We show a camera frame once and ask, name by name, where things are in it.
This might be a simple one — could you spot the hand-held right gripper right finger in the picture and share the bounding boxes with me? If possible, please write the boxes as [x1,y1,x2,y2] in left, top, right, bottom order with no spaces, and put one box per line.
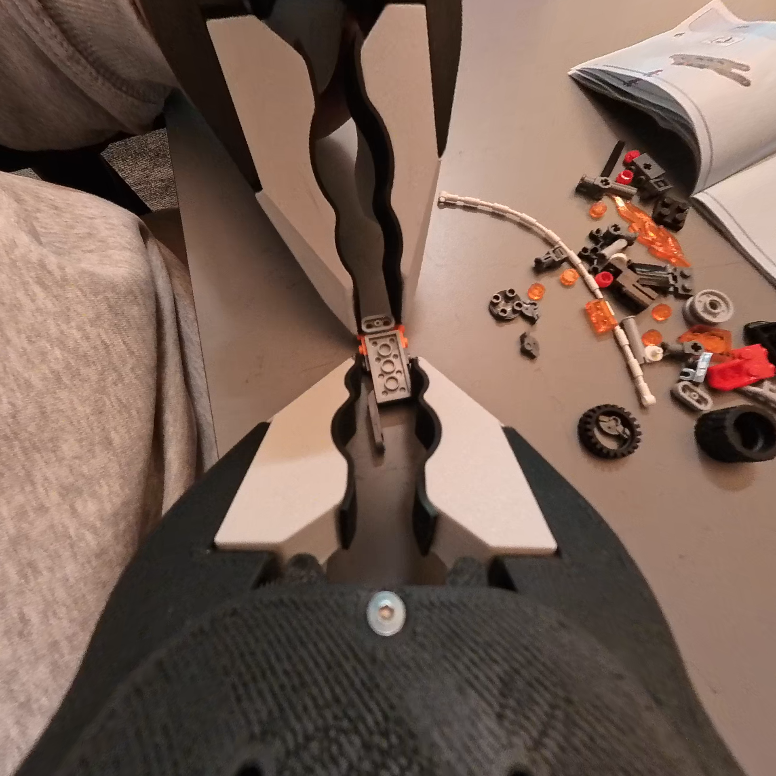
[412,356,560,565]

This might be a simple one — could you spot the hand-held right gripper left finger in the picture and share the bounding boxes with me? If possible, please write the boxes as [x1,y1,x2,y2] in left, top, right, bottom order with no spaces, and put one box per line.
[213,356,371,566]

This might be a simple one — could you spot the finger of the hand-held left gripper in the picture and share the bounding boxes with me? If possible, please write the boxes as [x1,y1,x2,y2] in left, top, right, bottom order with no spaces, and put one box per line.
[205,17,366,335]
[347,0,445,323]

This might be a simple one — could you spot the grey lego plate assembly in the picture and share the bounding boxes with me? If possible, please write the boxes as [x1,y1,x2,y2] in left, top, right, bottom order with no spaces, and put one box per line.
[356,312,420,454]

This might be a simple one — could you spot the small thin black lego tire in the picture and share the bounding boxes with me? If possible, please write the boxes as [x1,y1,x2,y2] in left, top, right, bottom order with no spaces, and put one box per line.
[577,404,643,467]

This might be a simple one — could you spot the dark grey round lego plate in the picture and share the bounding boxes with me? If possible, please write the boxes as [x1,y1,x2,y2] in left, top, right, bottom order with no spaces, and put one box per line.
[488,289,527,323]

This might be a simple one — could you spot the dark grey lego axle connector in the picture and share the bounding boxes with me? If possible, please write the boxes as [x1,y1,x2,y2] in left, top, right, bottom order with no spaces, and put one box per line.
[575,174,638,196]

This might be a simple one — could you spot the orange transparent lego plate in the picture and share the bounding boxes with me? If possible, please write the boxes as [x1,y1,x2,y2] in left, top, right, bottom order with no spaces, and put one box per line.
[584,297,621,335]

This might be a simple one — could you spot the light grey oval lego beam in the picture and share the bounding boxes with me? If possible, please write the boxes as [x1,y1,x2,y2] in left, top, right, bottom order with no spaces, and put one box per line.
[671,380,714,409]

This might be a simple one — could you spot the large wide black lego tire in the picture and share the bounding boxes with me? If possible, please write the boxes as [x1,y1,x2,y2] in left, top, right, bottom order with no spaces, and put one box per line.
[694,407,776,465]

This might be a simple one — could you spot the pile of mixed lego pieces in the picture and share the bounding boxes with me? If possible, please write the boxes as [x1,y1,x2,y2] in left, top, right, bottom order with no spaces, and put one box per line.
[576,141,696,314]

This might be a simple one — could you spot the orange transparent lego windshield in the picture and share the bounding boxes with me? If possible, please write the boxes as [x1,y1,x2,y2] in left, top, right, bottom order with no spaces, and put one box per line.
[677,327,734,365]

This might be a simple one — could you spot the orange transparent lego flame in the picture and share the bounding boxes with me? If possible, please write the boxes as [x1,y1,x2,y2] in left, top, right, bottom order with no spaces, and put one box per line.
[612,195,692,268]

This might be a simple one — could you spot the large red lego piece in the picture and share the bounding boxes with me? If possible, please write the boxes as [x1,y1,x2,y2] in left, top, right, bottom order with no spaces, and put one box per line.
[706,344,776,390]

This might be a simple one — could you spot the light grey lego wheel hub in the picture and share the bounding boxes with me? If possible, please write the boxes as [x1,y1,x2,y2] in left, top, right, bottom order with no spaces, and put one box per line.
[683,289,735,327]

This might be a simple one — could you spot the lego instruction booklet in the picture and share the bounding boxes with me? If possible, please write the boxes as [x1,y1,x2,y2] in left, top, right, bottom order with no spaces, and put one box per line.
[568,0,776,281]

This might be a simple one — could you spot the white flexible lego hose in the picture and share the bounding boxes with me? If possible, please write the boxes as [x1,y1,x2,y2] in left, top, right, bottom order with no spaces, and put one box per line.
[438,191,657,406]

